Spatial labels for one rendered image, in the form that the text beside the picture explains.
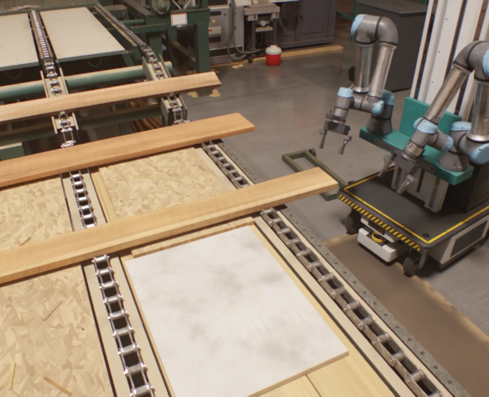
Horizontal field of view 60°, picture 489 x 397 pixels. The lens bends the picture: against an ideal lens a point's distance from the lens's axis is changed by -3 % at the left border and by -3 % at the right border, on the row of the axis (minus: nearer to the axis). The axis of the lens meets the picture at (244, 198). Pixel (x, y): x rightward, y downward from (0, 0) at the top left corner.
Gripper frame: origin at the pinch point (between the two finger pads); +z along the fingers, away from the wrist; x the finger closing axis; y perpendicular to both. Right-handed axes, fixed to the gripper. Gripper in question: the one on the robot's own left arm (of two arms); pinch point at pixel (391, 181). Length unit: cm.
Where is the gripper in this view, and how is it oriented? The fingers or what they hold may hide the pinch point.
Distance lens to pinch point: 212.3
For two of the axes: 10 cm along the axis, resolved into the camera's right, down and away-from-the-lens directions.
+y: -8.0, -0.8, -6.0
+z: -4.1, 7.9, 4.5
